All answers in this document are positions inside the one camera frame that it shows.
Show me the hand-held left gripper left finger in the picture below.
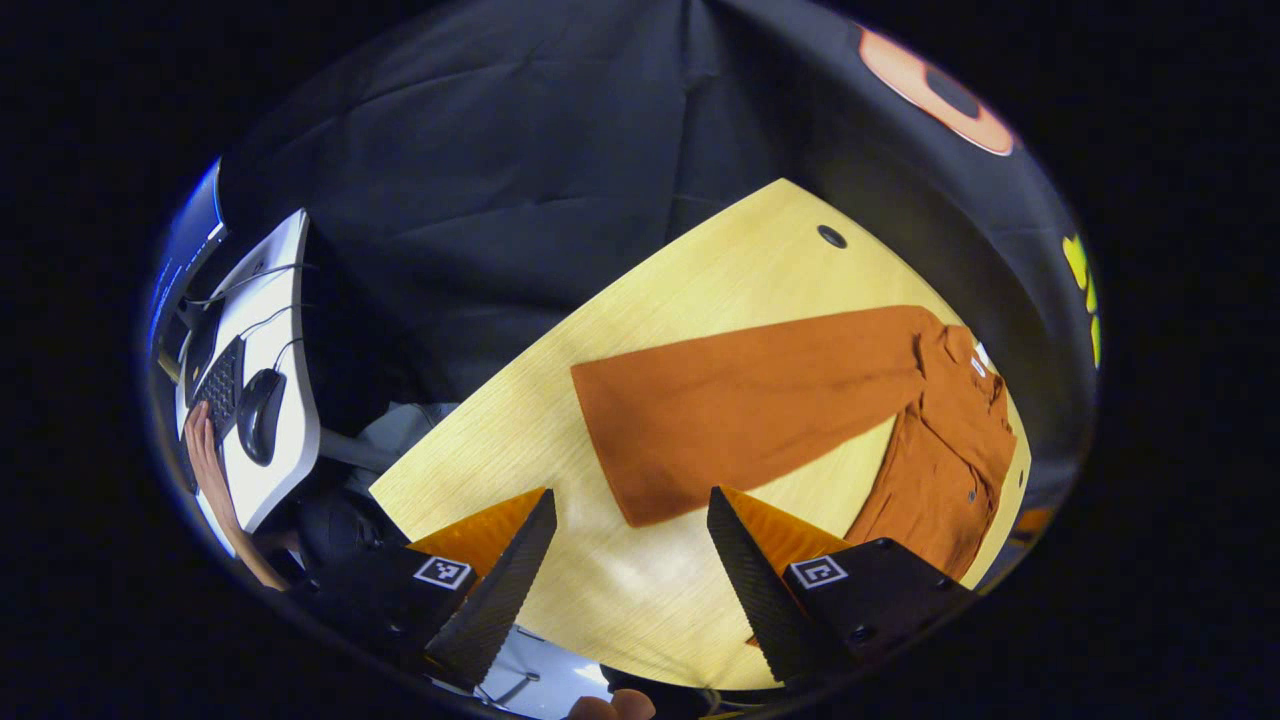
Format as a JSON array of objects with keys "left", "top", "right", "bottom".
[{"left": 290, "top": 487, "right": 559, "bottom": 693}]

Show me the black computer mouse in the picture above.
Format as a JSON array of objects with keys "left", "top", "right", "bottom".
[{"left": 236, "top": 368, "right": 289, "bottom": 468}]

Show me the black computer keyboard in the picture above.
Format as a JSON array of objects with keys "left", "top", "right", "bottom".
[{"left": 188, "top": 335, "right": 247, "bottom": 443}]

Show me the black backdrop cloth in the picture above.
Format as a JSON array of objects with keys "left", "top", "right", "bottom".
[{"left": 215, "top": 0, "right": 1103, "bottom": 561}]

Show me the orange button-up garment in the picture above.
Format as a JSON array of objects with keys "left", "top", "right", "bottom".
[{"left": 570, "top": 305, "right": 1021, "bottom": 583}]

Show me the black office chair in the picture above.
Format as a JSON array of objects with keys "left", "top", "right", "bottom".
[{"left": 293, "top": 487, "right": 406, "bottom": 576}]

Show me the blue lit computer monitor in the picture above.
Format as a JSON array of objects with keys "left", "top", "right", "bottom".
[{"left": 148, "top": 158, "right": 227, "bottom": 353}]

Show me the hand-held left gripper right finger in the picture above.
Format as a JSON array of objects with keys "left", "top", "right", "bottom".
[{"left": 706, "top": 486, "right": 976, "bottom": 686}]

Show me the white desk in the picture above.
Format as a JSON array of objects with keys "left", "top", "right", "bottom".
[{"left": 178, "top": 208, "right": 323, "bottom": 534}]

